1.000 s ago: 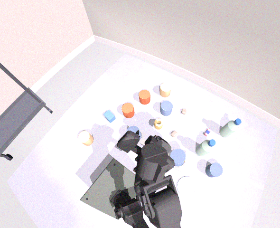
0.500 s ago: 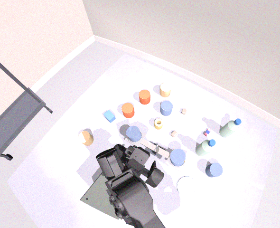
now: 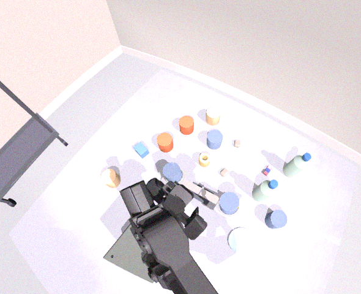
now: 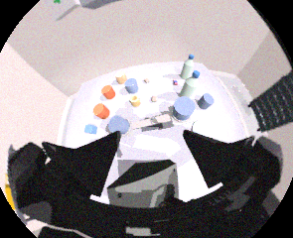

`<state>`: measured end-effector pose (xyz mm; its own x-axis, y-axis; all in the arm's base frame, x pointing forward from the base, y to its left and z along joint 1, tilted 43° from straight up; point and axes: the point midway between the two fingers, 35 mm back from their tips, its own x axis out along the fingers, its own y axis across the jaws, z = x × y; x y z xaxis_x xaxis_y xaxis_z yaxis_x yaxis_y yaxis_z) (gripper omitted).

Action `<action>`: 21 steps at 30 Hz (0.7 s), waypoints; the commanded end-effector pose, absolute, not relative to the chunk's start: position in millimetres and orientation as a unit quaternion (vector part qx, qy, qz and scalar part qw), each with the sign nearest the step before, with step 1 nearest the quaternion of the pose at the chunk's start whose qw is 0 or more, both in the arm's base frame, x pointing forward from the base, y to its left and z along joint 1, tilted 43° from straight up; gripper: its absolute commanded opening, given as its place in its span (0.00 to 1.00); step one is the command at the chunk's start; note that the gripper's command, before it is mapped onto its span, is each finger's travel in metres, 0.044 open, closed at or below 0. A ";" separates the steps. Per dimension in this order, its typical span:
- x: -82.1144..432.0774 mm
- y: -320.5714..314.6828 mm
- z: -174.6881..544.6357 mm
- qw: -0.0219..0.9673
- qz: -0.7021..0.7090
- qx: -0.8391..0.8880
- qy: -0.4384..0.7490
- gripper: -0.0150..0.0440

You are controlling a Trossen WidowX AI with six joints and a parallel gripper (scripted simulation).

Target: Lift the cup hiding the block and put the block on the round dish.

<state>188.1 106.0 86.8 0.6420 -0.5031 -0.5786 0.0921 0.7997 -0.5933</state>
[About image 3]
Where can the orange cylinder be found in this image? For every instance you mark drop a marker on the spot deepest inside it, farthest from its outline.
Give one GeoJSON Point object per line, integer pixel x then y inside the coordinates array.
{"type": "Point", "coordinates": [165, 142]}
{"type": "Point", "coordinates": [186, 124]}

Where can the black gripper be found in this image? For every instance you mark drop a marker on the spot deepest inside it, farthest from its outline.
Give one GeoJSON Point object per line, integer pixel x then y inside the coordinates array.
{"type": "Point", "coordinates": [194, 225]}

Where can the light blue block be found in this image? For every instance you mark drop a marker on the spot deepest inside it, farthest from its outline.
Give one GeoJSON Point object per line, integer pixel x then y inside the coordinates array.
{"type": "Point", "coordinates": [141, 150]}

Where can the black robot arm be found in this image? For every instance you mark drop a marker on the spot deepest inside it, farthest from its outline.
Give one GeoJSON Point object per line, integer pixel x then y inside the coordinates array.
{"type": "Point", "coordinates": [162, 237]}

